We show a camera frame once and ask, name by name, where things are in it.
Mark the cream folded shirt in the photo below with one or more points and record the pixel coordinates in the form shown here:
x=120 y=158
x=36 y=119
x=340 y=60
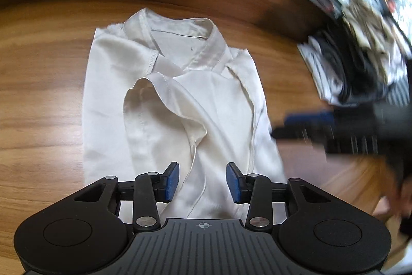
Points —
x=363 y=14

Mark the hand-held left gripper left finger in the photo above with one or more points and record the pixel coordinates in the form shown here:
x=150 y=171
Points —
x=172 y=181

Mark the white folded shirt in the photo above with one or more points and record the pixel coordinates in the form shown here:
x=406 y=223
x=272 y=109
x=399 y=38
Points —
x=317 y=68

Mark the beige satin shirt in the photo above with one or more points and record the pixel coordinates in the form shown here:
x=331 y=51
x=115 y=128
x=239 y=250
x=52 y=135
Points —
x=225 y=107

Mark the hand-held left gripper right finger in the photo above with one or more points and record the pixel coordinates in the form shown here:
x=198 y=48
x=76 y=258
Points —
x=233 y=183

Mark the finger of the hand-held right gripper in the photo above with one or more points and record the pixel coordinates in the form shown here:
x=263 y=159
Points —
x=299 y=133
x=309 y=118

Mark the stack of folded clothes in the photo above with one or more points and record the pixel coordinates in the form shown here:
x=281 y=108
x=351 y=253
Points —
x=354 y=68

